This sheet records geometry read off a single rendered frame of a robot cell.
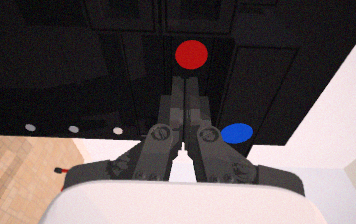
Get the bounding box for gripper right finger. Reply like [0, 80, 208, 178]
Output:
[184, 77, 305, 197]

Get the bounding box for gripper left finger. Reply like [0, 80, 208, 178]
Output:
[62, 76, 184, 191]

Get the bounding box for black server rack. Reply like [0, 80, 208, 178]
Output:
[0, 0, 356, 158]

